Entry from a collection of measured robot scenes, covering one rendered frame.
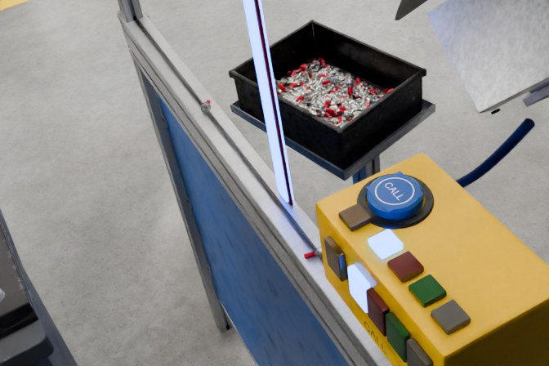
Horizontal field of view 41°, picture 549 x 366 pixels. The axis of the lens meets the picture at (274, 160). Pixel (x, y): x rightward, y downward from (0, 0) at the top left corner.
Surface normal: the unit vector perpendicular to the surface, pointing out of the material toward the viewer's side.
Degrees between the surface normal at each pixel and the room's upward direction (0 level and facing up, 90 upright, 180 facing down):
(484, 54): 55
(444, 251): 0
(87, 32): 0
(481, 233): 0
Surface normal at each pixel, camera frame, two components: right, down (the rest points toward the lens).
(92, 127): -0.14, -0.74
